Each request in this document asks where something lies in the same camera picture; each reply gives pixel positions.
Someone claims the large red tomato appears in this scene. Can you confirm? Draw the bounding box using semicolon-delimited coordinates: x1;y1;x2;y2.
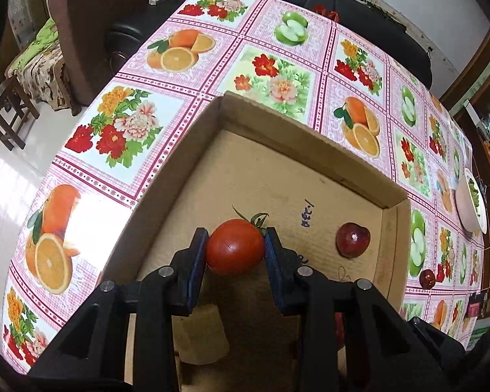
206;207;269;276

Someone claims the red labelled jar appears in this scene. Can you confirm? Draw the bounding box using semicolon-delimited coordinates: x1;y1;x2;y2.
465;292;486;319

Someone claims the white bowl with greens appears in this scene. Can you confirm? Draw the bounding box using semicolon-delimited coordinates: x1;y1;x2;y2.
455;167;488;234

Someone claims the brown cardboard tray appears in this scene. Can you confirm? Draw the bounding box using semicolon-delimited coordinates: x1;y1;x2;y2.
100;91;413;392

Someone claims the dark wooden stool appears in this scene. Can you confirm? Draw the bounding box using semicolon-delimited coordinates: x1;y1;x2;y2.
0;76;40;151

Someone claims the floral fruit print tablecloth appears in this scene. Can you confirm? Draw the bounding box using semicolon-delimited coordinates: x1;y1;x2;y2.
1;0;483;373

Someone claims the green patterned blanket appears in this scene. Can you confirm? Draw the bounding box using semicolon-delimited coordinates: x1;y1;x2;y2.
5;18;72;111

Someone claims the brown armchair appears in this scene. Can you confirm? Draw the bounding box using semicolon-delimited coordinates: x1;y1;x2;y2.
47;0;185;107

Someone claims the red cushion ornament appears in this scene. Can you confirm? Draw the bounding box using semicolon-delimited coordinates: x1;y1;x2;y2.
311;5;340;23

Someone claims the black leather sofa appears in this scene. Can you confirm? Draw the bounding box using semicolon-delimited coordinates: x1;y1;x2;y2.
104;0;433;88

